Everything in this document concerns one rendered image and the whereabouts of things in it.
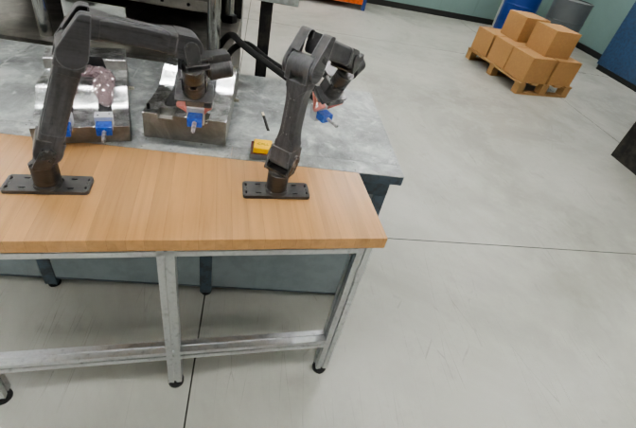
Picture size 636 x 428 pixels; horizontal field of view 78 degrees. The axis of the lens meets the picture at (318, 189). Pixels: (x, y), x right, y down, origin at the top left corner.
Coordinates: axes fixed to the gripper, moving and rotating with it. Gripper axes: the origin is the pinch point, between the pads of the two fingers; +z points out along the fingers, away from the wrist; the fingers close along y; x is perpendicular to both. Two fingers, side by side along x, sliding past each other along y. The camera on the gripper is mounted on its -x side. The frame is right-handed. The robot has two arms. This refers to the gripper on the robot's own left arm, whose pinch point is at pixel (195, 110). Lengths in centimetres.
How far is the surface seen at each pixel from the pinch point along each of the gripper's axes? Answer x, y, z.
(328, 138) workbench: -6, -47, 20
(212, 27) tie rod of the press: -71, -1, 37
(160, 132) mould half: 0.0, 11.5, 14.3
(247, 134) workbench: -4.5, -16.8, 19.2
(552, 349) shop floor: 73, -167, 68
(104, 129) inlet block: 4.6, 25.9, 7.4
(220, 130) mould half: -0.1, -7.6, 10.3
